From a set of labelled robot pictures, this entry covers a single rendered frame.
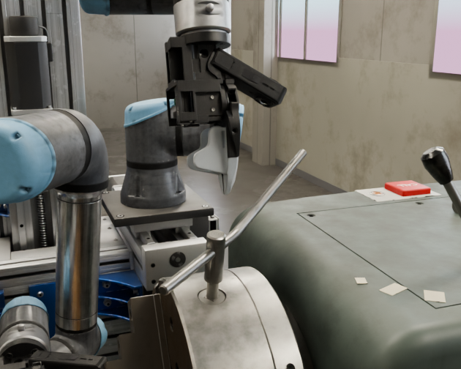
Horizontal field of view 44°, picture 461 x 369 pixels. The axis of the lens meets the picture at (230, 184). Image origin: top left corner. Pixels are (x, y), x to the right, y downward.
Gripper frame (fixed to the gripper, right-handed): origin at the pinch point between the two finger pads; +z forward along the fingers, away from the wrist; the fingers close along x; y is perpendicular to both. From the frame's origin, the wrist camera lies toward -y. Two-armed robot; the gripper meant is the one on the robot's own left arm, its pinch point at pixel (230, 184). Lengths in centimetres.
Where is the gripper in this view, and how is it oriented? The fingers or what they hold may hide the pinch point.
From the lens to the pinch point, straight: 77.3
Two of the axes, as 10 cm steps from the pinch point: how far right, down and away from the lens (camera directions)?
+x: 3.1, 0.0, -9.5
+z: 0.8, 10.0, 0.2
